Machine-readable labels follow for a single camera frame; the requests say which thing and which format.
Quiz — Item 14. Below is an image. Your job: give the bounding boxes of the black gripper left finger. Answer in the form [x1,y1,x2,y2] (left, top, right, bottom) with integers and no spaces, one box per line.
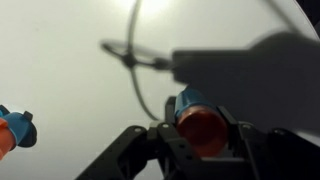
[165,96,176,124]

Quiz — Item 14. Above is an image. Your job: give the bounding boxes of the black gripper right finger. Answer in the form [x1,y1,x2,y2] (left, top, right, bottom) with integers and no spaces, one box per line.
[217,106,239,129]

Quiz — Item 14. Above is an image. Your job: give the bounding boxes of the blue and orange cups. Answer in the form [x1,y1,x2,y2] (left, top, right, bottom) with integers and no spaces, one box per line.
[174,87,228,157]

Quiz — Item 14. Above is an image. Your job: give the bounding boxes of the orange and blue handled mug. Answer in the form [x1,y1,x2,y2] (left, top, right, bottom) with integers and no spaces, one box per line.
[0,105,37,160]

